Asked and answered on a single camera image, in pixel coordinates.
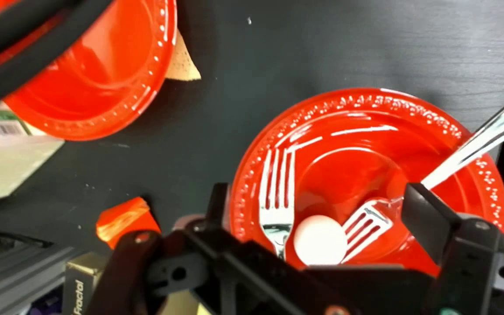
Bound red plastic bowl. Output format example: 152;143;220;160
227;85;504;277
0;0;178;143

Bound tan wooden triangle piece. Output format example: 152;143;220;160
163;31;203;83

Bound orange-red wedge block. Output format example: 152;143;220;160
94;195;163;251

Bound olive printed box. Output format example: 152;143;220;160
61;249;119;315

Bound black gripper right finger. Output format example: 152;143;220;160
401;181;464;267

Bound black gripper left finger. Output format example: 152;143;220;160
205;181;234;232

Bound small white ball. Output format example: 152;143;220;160
292;213;348;267

